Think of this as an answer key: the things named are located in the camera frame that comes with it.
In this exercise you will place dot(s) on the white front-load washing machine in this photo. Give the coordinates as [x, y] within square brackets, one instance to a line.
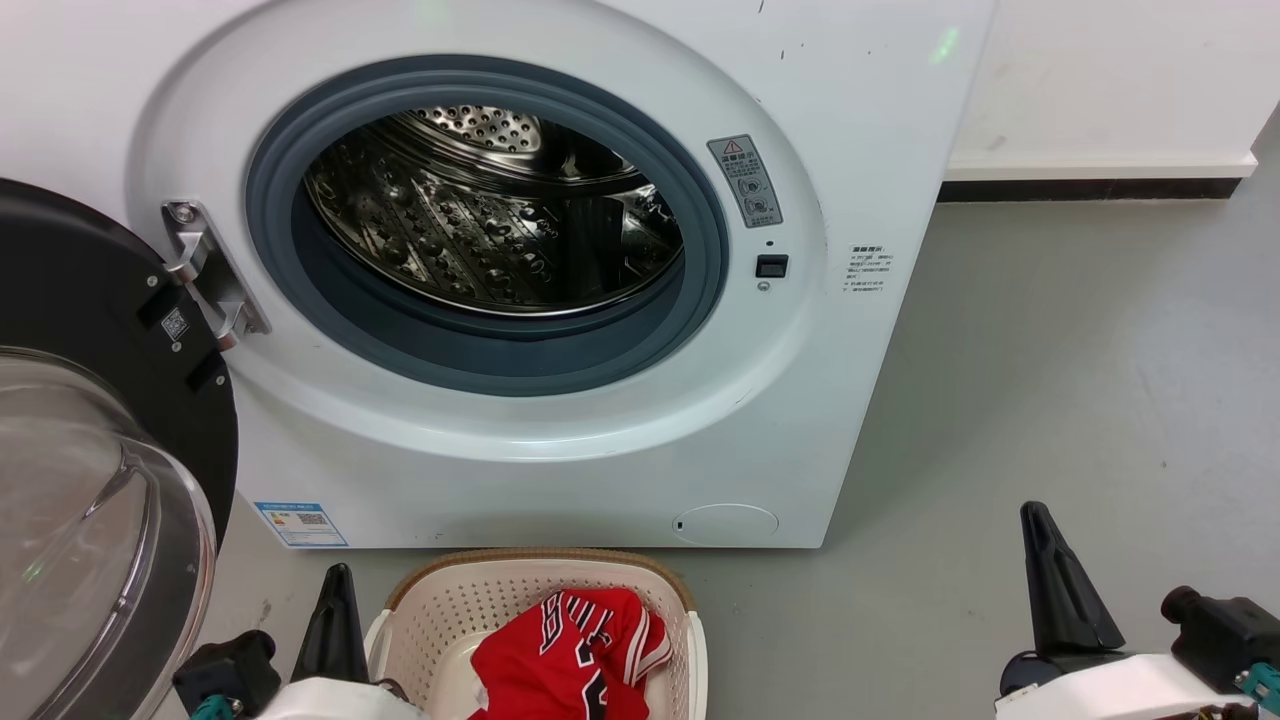
[560, 450]

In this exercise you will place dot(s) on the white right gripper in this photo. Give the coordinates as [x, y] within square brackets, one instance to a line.
[1120, 692]

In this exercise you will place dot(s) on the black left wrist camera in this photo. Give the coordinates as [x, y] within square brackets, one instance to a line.
[225, 670]

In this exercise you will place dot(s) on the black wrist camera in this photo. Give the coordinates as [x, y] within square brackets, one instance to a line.
[1225, 630]
[225, 670]

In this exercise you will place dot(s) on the washing machine door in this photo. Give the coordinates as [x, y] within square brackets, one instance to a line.
[70, 290]

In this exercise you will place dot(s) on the red basketball jersey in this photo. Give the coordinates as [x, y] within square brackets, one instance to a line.
[560, 660]

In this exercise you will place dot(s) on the cream perforated laundry basket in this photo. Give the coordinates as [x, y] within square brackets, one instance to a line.
[440, 620]

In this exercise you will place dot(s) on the dark baseboard strip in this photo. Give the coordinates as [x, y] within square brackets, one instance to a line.
[1090, 189]

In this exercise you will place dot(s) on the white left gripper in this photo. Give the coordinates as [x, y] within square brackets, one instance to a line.
[330, 702]

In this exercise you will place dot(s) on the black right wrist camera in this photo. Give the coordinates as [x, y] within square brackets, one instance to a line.
[1225, 630]

